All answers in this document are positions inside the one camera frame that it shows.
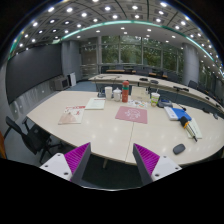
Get black office chair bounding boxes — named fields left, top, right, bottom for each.
left=5, top=117, right=62, bottom=163

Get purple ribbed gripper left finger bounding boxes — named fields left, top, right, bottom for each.
left=41, top=143, right=91, bottom=184

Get red and white booklet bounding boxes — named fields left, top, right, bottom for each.
left=58, top=106, right=85, bottom=125

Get white lidded mug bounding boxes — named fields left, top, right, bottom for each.
left=113, top=88, right=121, bottom=102

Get white paper cup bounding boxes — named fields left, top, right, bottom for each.
left=105, top=86, right=112, bottom=100

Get grey box speaker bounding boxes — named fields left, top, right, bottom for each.
left=54, top=77, right=69, bottom=91

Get red water bottle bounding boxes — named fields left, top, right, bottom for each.
left=122, top=80, right=129, bottom=103

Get white paper notebook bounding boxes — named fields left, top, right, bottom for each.
left=85, top=98, right=105, bottom=110

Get large dark wall screen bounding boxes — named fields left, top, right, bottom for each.
left=6, top=45, right=62, bottom=104

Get dark grey computer mouse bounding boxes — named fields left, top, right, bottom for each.
left=173, top=144, right=186, bottom=155

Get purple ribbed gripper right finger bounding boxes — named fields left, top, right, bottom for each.
left=132, top=143, right=181, bottom=185

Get pink mouse pad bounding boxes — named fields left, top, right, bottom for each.
left=115, top=106, right=148, bottom=124

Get black and yellow tool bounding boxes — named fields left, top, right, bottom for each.
left=180, top=116, right=197, bottom=141

